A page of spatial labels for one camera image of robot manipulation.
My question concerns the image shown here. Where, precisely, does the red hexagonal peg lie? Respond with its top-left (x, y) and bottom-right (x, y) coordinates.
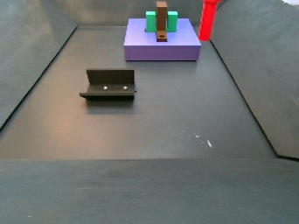
top-left (200, 0), bottom-right (222, 41)

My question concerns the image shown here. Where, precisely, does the brown board with hole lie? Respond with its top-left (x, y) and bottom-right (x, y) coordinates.
top-left (157, 1), bottom-right (167, 42)

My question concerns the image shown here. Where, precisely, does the purple base block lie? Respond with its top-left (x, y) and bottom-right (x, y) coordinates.
top-left (125, 18), bottom-right (202, 61)

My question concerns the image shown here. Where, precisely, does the green block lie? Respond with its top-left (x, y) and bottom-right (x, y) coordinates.
top-left (145, 11), bottom-right (180, 32)

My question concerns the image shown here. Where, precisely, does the black angle bracket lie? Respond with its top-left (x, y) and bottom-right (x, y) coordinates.
top-left (79, 68), bottom-right (137, 100)

